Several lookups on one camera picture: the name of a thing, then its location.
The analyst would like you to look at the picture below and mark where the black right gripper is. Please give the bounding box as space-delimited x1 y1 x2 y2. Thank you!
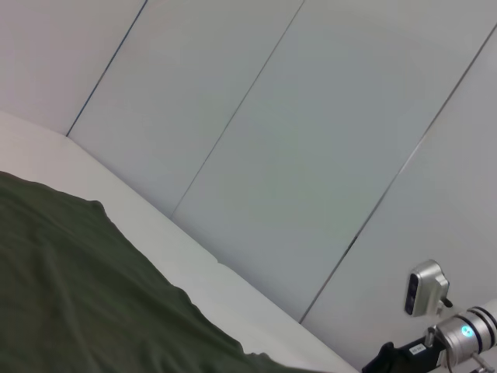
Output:
360 336 444 373

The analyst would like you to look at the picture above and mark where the dark green FREE t-shirt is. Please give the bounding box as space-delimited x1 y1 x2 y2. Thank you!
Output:
0 170 328 373

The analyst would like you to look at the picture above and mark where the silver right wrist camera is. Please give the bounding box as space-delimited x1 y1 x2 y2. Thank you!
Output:
403 259 454 318

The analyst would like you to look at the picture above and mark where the silver right wrist cable plug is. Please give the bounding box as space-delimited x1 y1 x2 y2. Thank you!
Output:
471 350 497 373

